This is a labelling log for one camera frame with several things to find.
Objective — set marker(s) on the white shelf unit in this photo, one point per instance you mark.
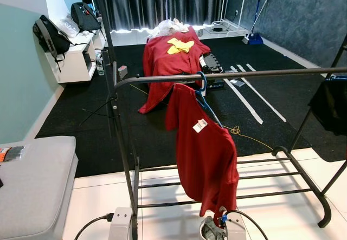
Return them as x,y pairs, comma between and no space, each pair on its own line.
76,64

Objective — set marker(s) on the grey upholstered ottoman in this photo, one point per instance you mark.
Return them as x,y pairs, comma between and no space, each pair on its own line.
32,186

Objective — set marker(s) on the black backpack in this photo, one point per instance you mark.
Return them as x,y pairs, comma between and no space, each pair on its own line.
85,17

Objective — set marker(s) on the blue plastic clothes hanger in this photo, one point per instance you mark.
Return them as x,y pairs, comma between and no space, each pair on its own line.
339,77
201,80

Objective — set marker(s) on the small grey box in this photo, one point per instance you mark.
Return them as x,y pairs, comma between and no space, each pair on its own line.
123,72

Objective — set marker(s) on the clear plastic bag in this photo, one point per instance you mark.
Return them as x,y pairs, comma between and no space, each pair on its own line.
69,27

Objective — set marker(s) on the black floor carpet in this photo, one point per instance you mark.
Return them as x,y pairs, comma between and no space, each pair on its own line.
81,126

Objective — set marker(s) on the crumpled white plastic bag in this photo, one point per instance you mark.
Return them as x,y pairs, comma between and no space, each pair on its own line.
168,27

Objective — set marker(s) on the red t-shirt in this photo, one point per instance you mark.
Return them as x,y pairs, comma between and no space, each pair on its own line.
206,159

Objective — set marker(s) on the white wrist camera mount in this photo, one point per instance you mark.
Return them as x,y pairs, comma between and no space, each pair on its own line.
237,233
120,225

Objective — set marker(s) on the dark window curtain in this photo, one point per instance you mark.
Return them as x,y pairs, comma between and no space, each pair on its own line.
162,1

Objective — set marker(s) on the black metal clothes rack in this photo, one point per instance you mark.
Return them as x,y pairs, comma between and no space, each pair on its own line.
244,75

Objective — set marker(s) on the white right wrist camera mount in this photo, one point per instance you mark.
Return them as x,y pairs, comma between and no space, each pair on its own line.
237,233

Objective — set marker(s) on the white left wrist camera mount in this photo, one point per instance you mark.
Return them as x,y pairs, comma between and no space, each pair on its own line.
120,225

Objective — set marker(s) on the small clear plastic bottle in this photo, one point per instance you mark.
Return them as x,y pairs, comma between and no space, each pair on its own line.
100,64

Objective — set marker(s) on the black garment with white label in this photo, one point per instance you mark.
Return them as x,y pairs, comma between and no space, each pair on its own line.
331,104

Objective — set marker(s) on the orange and black packet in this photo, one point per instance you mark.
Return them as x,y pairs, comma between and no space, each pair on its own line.
11,153

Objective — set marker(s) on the red flag covered table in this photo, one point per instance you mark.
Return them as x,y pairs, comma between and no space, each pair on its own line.
162,61

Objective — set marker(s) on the mop with blue head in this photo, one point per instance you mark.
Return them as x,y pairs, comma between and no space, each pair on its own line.
255,38

